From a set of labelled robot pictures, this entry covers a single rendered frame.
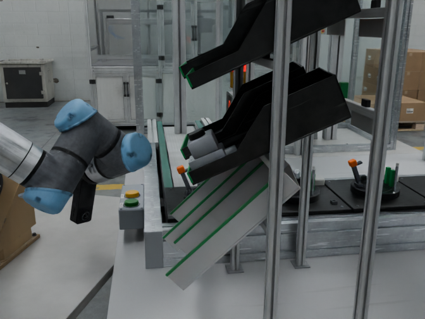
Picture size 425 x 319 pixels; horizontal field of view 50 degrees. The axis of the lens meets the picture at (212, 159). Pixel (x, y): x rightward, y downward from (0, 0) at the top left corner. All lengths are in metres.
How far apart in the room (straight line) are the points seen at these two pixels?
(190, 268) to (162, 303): 0.24
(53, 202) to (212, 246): 0.29
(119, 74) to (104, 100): 0.43
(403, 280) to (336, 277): 0.16
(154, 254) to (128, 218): 0.17
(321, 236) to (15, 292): 0.75
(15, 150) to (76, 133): 0.12
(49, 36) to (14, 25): 0.64
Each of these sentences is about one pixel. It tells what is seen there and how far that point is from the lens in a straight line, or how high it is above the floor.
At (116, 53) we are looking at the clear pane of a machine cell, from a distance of 6.46.
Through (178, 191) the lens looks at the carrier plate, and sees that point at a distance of 1.36.
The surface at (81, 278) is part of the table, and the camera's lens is 1.18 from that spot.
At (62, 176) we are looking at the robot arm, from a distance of 0.87.
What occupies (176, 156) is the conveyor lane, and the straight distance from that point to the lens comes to 1.92.
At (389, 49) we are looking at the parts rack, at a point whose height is 1.41.
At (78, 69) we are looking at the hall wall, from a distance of 9.35.
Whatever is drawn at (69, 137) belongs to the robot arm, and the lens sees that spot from 0.90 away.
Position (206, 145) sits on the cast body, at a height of 1.25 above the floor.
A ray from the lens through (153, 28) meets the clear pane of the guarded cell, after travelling 2.53.
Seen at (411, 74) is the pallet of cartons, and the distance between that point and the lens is 8.08.
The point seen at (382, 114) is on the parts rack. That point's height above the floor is 1.31.
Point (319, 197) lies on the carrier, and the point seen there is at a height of 0.97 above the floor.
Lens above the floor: 1.44
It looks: 16 degrees down
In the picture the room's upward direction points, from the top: straight up
